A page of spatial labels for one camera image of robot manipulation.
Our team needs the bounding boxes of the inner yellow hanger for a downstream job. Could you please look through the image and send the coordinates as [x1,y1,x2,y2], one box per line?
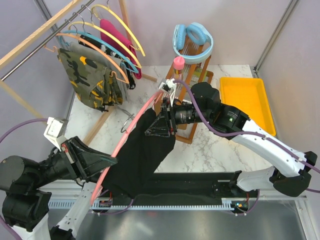
[84,22,142,69]

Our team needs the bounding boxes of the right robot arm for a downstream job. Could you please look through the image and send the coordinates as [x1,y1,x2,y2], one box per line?
[145,79,318,197]

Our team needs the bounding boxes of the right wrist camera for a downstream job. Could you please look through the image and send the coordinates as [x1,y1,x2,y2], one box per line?
[158,78,177,106]

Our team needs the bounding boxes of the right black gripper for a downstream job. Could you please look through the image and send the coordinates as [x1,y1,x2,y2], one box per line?
[145,97,211,138]

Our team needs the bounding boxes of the outer yellow hanger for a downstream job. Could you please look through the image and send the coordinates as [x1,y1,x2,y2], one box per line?
[91,4,146,57]

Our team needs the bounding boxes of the yellow hanger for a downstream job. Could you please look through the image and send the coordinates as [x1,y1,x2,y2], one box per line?
[91,4,146,57]
[84,22,142,69]

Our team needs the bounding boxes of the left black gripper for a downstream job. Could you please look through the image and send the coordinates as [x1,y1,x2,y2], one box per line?
[30,133,118,187]

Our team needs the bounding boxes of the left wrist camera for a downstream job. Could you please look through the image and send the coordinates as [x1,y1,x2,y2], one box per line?
[43,117,68,152]

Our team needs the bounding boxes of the magenta trousers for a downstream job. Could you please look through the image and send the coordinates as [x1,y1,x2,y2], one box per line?
[100,19,137,65]

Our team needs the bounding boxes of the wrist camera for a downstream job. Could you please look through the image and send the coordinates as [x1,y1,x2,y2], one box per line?
[43,117,68,152]
[158,78,177,106]

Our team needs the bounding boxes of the green booklet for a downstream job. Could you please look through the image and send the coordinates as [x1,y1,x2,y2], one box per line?
[190,68,208,84]

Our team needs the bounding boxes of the pink hanger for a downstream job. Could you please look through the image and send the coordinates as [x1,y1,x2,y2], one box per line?
[90,90,161,206]

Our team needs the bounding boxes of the wooden clothes rack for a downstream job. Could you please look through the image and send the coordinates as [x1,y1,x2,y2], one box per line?
[0,0,158,146]

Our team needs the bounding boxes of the light blue headphones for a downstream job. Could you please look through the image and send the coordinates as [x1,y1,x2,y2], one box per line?
[172,22,214,65]

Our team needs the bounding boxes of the grey trousers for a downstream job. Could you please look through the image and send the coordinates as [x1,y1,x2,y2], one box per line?
[69,42,128,105]

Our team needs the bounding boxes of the wooden desk shelf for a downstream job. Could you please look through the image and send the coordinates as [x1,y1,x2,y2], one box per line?
[159,53,215,145]

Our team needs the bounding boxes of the camouflage trousers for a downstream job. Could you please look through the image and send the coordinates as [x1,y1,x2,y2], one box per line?
[57,48,124,112]

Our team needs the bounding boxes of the pink cap bottle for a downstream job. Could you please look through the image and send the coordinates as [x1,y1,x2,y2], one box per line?
[171,56,185,80]

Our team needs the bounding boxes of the yellow plastic tray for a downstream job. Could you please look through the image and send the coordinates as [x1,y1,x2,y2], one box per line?
[219,77,276,137]

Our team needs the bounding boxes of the blue hanger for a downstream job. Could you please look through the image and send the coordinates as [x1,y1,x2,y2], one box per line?
[59,29,140,75]

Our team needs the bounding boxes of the orange hanger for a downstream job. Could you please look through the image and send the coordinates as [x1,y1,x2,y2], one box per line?
[56,32,130,84]

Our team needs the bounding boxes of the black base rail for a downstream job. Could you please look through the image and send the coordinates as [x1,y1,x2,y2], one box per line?
[97,171,268,211]

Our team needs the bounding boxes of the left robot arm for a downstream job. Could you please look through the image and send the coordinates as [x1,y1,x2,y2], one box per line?
[0,136,118,240]

